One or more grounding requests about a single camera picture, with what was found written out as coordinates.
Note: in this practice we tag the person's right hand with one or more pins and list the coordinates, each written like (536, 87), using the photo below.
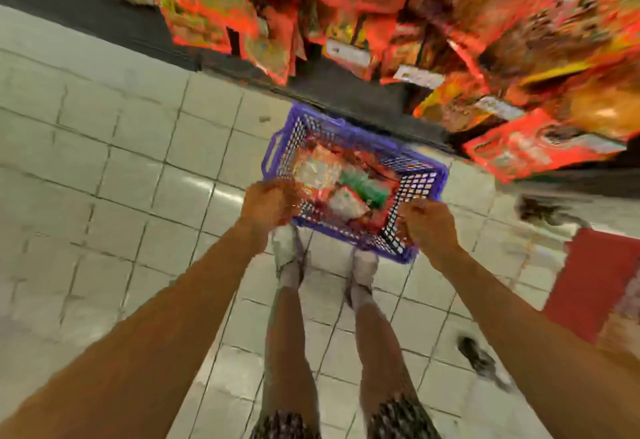
(430, 226)

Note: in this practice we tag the person's left hand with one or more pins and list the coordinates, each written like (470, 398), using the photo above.
(268, 204)

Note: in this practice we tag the blue plastic basket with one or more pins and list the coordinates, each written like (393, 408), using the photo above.
(420, 179)

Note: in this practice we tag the pile of red seasoning packets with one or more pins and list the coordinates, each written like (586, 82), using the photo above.
(320, 169)

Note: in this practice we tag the person's left forearm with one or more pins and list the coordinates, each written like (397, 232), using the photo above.
(130, 354)

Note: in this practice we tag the person's right forearm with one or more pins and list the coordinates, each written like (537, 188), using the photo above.
(540, 354)

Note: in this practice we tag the person's right leg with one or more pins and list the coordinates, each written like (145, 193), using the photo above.
(385, 354)

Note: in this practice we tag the person's leg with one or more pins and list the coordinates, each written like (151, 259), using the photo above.
(288, 354)
(385, 354)

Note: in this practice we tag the person's left leg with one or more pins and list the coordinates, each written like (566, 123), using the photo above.
(288, 354)

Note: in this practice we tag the grey left shoe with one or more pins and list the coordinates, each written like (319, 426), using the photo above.
(288, 254)

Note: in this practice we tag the grey shoe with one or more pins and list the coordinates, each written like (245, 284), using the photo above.
(362, 274)
(288, 254)

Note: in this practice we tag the small green packet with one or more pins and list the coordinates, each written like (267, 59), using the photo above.
(365, 189)

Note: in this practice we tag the grey right shoe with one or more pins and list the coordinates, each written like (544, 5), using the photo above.
(362, 274)

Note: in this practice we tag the rows of hanging red packets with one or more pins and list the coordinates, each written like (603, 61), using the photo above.
(530, 144)

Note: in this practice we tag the hanging display of seasoning packets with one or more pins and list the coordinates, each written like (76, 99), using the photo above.
(418, 76)

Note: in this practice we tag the dark patterned shorts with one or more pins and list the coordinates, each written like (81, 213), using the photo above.
(400, 419)

